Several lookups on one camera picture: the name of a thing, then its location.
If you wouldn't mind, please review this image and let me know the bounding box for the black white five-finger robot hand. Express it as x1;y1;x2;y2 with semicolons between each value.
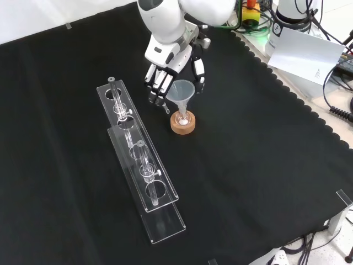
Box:
143;35;206;107

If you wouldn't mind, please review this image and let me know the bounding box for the clear plastic funnel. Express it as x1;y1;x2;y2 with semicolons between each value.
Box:
166;79;196;122

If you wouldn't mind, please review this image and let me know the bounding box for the clear round-bottom flask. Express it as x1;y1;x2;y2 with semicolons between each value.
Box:
176;107;191;127

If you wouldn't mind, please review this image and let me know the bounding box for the clear funnel stand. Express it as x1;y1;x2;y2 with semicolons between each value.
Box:
96;76;187;246

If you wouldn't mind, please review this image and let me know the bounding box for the yellow stop button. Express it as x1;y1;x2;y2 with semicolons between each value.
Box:
242;0;261;29

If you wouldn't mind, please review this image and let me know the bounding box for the black bench cloth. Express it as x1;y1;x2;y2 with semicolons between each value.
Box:
0;0;353;265

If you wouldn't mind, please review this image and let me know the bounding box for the pale board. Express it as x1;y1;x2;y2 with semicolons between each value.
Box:
267;27;346;85

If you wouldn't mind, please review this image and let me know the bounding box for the black tripod leg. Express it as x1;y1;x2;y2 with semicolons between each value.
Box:
310;8;353;49

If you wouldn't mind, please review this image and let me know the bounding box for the white power strip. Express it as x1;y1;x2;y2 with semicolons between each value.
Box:
264;248;291;265

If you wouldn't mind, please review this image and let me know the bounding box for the round cork ring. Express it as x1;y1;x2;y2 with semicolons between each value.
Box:
170;110;197;136

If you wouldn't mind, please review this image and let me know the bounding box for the green cable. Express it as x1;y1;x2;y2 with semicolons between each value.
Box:
217;10;272;38

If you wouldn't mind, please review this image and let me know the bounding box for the black coiled cable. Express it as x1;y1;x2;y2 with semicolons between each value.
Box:
329;106;353;123

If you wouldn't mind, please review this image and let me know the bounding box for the aluminium bench bracket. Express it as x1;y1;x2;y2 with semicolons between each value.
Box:
327;189;353;236

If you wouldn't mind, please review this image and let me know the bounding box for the black floor cable bundle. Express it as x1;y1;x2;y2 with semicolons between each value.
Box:
284;231;333;265

